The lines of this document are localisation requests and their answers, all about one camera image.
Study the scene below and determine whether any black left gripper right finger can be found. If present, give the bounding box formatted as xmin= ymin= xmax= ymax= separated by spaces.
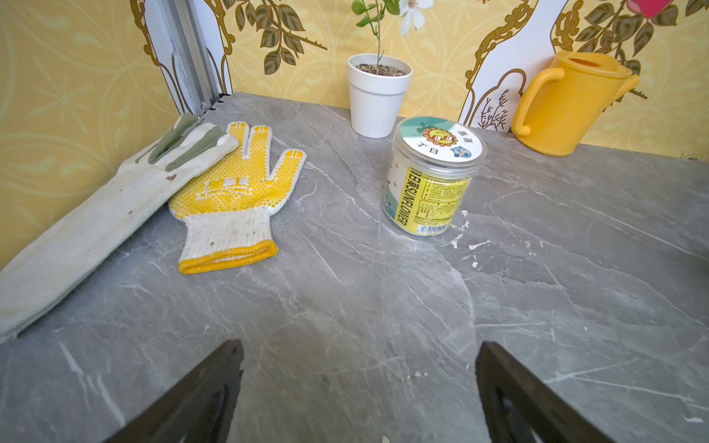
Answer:
xmin=475 ymin=341 xmax=612 ymax=442

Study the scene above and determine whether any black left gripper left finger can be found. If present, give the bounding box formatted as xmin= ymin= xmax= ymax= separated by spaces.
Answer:
xmin=107 ymin=340 xmax=244 ymax=442

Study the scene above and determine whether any yellow dotted work glove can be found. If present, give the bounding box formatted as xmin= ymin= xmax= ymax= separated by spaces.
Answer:
xmin=169 ymin=122 xmax=306 ymax=274

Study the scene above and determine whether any long white leather glove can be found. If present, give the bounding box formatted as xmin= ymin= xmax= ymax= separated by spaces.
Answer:
xmin=1 ymin=113 xmax=239 ymax=341

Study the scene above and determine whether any sunflower seed jar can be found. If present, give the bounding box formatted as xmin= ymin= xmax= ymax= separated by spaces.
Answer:
xmin=381 ymin=116 xmax=487 ymax=236

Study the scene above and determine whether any yellow watering can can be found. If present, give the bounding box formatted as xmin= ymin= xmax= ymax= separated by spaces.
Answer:
xmin=511 ymin=52 xmax=640 ymax=157

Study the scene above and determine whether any white flower pot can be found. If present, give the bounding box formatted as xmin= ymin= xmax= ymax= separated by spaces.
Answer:
xmin=347 ymin=54 xmax=414 ymax=138

